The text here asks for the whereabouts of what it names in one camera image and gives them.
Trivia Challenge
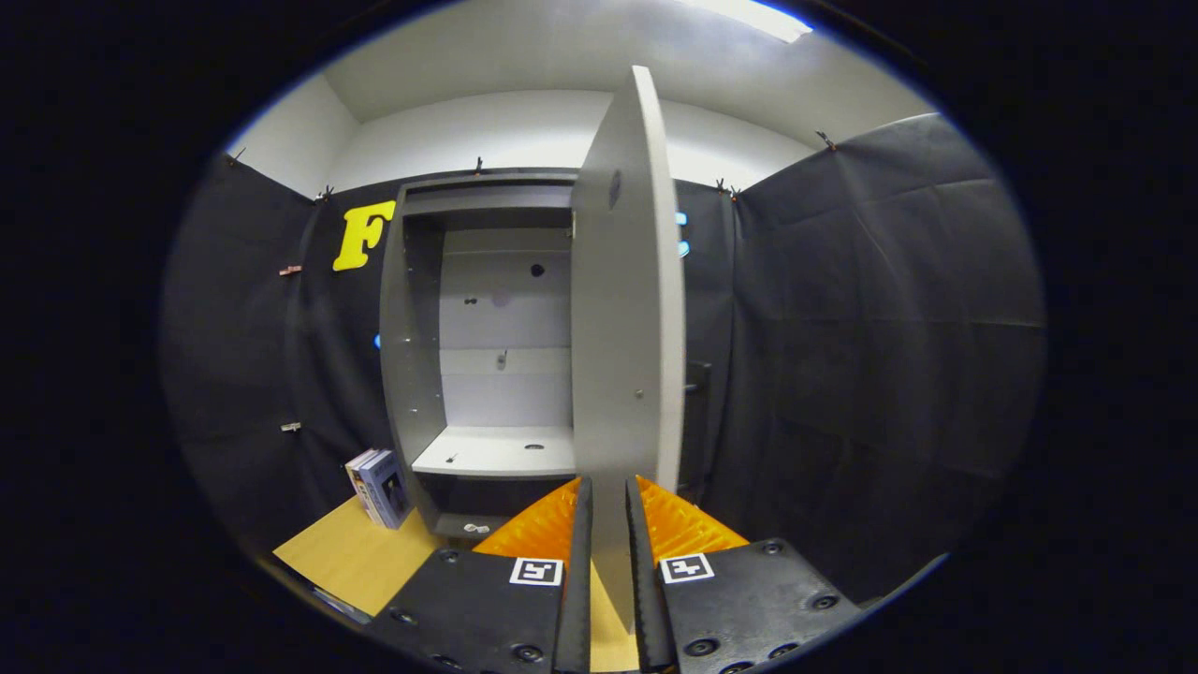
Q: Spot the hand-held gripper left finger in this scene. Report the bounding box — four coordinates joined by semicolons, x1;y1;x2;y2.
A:
365;476;595;674

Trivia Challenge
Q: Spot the white book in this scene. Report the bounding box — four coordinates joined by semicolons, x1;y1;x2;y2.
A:
344;447;380;525

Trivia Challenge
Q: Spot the beige shoe cabinet door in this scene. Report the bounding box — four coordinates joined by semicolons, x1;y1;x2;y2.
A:
571;66;687;633

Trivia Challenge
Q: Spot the blue book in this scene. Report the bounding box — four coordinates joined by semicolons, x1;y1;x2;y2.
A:
360;450;414;532

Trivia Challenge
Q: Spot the ceiling strip light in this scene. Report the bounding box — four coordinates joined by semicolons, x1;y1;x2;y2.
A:
683;0;813;44

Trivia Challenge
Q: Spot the black door handle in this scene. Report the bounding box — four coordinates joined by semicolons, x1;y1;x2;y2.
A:
684;360;713;497

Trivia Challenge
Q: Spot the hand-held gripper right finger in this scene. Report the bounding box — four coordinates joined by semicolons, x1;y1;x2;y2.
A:
625;475;864;674

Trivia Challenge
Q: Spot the grey shoe cabinet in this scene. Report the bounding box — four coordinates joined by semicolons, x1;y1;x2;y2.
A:
379;171;581;544

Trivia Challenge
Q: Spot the black backdrop cloth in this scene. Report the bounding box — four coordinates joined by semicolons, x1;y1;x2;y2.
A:
159;112;1046;609

